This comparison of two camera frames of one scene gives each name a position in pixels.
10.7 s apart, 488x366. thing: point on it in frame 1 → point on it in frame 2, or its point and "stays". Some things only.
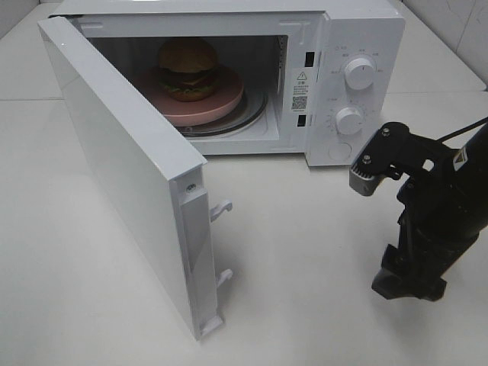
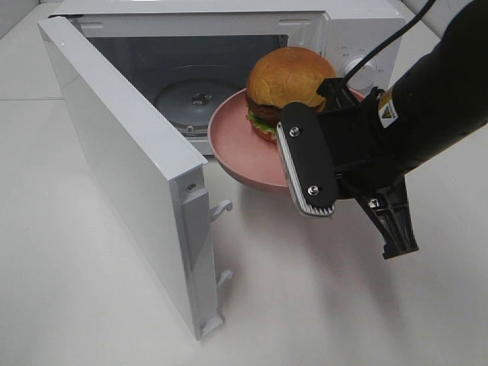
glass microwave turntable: [253, 107] → [192, 101]
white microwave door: [160, 172] stays
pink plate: [227, 94] → [242, 152]
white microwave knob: [359, 73] stays
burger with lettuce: [187, 68] → [281, 76]
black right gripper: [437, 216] → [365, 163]
